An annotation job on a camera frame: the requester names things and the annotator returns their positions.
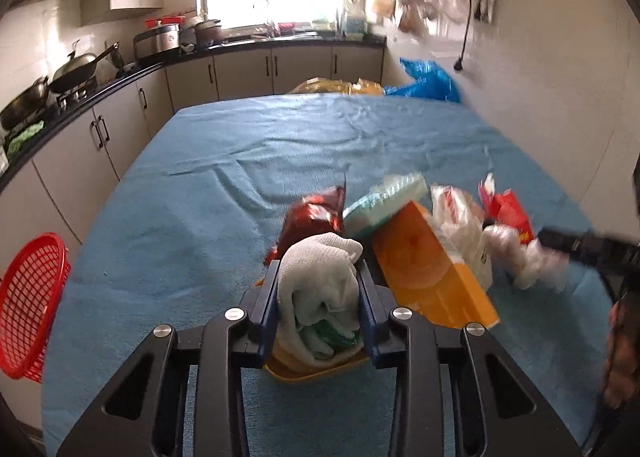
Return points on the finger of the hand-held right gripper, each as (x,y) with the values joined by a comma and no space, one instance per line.
(570,242)

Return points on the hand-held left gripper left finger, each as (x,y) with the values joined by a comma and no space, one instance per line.
(269,302)

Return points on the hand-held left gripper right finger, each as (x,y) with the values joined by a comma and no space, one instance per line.
(367,309)

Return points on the large white plastic bag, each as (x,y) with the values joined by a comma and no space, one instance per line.
(525,262)

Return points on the white towel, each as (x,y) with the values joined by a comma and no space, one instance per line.
(315,282)

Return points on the red snack wrapper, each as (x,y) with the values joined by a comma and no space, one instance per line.
(507,209)

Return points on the red plastic basket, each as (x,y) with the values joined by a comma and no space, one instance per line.
(30,297)

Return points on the person's right hand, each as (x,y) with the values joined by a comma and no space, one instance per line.
(625,352)

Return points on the orange cardboard box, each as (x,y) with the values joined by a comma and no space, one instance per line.
(430,267)

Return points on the yellow plastic tray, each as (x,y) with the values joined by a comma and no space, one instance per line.
(310,372)

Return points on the dark red snack bag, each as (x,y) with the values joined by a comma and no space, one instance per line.
(310,217)

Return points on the green tissue packet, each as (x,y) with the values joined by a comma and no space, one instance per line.
(380,202)

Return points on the small white red-striped plastic bag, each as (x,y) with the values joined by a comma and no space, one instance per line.
(457,232)

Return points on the blue tablecloth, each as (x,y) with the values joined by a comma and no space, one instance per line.
(225,197)

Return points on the blue plastic bag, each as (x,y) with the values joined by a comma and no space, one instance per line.
(430,82)

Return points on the yellow plastic bag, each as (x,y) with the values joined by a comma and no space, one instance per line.
(330,86)

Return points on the kitchen base cabinets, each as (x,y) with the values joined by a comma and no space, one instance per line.
(240,74)

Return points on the stacked cooking pots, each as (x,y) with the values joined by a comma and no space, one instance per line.
(202,32)

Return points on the black gas stove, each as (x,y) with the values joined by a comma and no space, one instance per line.
(77,96)

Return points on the steel rice cooker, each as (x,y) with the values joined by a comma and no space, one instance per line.
(157,39)

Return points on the green dish cloth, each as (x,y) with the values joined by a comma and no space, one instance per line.
(22,137)

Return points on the red plastic basin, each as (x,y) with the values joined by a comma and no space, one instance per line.
(165,20)

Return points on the wok with metal lid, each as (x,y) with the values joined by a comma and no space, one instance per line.
(77,69)

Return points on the black wok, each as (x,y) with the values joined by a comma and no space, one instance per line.
(25,102)

